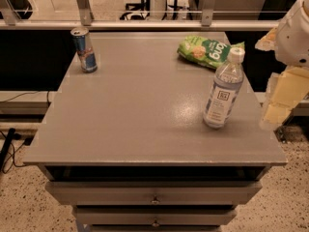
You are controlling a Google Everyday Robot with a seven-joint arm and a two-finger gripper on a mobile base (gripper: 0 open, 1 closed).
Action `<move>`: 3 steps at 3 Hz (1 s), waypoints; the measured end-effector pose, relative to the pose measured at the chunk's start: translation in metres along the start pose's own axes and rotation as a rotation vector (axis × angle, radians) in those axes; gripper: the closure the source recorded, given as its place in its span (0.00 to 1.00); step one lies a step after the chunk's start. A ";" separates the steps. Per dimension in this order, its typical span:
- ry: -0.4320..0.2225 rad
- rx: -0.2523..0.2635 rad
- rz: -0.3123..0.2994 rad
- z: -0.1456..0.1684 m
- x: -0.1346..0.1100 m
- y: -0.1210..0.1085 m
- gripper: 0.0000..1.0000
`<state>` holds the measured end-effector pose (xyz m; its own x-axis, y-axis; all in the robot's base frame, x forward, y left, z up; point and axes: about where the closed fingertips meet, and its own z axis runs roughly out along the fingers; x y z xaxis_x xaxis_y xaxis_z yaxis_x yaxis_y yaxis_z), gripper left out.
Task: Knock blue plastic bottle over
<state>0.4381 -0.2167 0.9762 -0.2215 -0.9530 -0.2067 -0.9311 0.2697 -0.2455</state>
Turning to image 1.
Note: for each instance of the grey drawer cabinet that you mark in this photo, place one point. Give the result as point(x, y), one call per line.
point(139, 118)

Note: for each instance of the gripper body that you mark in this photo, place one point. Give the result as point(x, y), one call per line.
point(294, 41)

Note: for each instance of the grey drawer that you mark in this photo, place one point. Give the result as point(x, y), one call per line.
point(141, 193)
point(154, 216)

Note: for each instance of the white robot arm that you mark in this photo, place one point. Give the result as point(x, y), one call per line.
point(290, 43)

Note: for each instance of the green snack chip bag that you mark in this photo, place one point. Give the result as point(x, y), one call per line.
point(204, 51)

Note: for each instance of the black office chair base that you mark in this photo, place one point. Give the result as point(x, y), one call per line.
point(141, 10)

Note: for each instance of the metal railing with glass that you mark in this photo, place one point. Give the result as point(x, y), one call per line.
point(103, 15)

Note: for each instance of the blue plastic water bottle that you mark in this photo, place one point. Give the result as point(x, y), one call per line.
point(227, 81)

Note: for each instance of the blue energy drink can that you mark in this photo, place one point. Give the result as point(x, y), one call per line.
point(84, 49)

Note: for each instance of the upper grey drawer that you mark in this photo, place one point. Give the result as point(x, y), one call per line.
point(141, 193)

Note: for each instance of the lower grey drawer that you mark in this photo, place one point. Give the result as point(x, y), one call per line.
point(154, 216)

